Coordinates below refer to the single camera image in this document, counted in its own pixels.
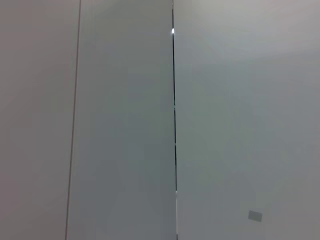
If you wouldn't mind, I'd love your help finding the grey wall plate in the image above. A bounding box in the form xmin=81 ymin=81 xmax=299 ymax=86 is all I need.
xmin=248 ymin=209 xmax=263 ymax=222

